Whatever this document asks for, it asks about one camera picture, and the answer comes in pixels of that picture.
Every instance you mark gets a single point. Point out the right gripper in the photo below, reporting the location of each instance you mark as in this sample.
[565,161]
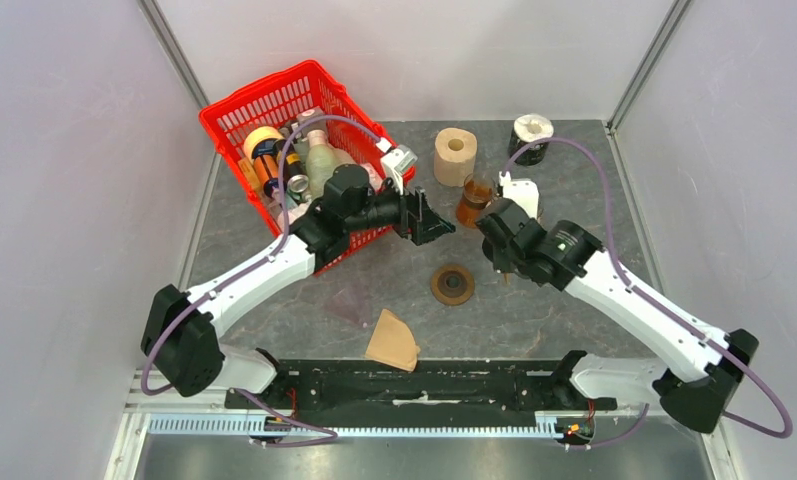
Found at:
[499,262]

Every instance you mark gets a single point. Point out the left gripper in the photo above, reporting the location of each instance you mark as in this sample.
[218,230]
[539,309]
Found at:
[417,220]

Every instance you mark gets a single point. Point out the dark wooden ring holder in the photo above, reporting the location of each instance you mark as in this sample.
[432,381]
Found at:
[452,285]

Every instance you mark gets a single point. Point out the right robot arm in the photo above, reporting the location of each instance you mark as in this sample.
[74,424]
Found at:
[696,367]

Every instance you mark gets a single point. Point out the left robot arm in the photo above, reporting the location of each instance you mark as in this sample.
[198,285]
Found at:
[182,335]

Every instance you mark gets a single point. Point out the amber glass carafe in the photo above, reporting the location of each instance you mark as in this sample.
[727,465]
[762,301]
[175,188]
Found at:
[479,189]

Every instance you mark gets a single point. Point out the beige paper towel roll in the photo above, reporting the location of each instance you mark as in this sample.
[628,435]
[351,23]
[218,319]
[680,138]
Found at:
[454,156]

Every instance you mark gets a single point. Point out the clear pink plastic cone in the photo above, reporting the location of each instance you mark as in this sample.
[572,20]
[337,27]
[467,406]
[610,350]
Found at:
[352,304]

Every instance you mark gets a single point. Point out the black wrapped paper roll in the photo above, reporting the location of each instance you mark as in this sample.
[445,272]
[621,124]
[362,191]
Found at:
[528,128]

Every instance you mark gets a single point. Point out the green bottle pink cap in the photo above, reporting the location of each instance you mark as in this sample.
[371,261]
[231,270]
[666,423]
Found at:
[321,161]

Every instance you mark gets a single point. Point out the black orange can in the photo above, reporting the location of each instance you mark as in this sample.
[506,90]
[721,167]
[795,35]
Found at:
[271,174]

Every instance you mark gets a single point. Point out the red plastic basket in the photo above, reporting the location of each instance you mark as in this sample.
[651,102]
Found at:
[295,101]

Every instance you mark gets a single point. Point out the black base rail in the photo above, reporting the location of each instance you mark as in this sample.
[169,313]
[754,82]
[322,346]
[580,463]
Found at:
[438,393]

